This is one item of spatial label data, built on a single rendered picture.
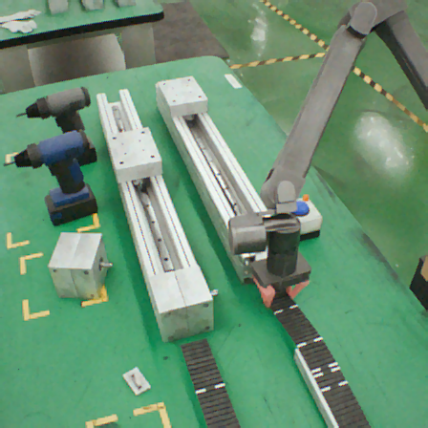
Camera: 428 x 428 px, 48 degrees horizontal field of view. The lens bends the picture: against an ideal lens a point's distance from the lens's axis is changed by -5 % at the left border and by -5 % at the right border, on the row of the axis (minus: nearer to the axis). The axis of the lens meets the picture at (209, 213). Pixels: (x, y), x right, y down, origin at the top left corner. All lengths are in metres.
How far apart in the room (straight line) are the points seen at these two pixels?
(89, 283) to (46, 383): 0.22
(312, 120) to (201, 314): 0.41
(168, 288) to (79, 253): 0.21
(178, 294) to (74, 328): 0.23
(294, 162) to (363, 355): 0.38
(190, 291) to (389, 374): 0.40
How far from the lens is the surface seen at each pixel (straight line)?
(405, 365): 1.01
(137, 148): 1.25
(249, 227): 0.88
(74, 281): 1.05
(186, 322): 0.95
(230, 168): 1.23
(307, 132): 0.93
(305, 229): 1.15
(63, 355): 1.01
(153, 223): 1.13
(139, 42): 2.70
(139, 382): 0.94
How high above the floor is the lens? 1.59
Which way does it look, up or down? 41 degrees down
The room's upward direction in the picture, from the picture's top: 2 degrees counter-clockwise
